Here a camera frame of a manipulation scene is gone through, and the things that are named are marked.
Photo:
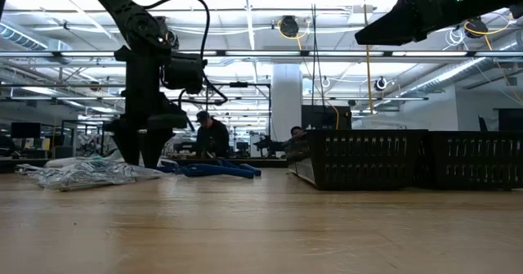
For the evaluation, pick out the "blue tool bundle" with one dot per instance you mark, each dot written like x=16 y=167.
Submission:
x=220 y=171

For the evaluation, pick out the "clear toothbrush packet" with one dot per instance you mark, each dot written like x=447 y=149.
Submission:
x=81 y=161

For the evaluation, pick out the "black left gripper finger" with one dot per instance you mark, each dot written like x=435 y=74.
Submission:
x=153 y=147
x=128 y=147

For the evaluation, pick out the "black background rig frame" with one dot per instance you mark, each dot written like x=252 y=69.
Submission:
x=269 y=118

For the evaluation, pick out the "black computer monitor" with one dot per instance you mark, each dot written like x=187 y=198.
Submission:
x=25 y=130
x=323 y=118
x=510 y=120

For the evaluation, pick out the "black background robot arm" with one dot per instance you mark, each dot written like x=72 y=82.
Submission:
x=267 y=145

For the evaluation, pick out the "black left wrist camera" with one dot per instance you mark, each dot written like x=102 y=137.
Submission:
x=184 y=73

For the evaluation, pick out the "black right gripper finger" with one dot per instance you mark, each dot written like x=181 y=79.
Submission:
x=388 y=28

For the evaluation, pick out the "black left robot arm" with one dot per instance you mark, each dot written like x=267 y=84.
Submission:
x=122 y=8

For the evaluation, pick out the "person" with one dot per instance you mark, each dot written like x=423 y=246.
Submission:
x=297 y=131
x=212 y=137

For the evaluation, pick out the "silver ventilation duct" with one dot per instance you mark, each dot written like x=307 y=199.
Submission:
x=449 y=75
x=20 y=37

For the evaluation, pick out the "long ceiling light bar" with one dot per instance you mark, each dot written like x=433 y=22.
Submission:
x=261 y=53

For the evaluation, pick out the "white building column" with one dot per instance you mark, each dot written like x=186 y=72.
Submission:
x=286 y=102

